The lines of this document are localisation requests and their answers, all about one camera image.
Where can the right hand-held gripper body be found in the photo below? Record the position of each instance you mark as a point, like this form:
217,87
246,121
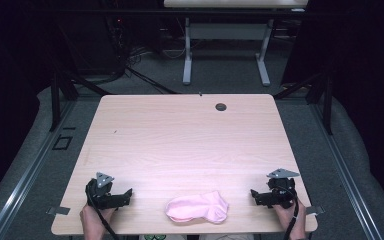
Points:
280,195

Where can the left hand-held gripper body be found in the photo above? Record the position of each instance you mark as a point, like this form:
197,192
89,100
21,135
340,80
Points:
101,196

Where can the pink sock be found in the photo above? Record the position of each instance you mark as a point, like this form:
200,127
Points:
196,208

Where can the person's left hand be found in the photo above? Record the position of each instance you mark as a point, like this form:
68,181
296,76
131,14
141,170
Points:
95,216

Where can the person's right hand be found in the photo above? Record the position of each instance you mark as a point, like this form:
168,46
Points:
288,215

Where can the person's lap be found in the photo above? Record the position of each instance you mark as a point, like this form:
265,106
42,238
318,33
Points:
213,237

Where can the dark round table grommet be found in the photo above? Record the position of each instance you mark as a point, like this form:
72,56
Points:
220,107

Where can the white desk with metal legs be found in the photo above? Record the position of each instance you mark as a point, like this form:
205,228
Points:
233,3

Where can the grey metal table bracket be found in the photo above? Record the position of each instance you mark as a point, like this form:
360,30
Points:
315,210
58,210

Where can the aluminium floor rail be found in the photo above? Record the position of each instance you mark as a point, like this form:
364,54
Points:
30,173
346,173

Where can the black metal frame stand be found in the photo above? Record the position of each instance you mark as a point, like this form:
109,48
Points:
328,103
55,100

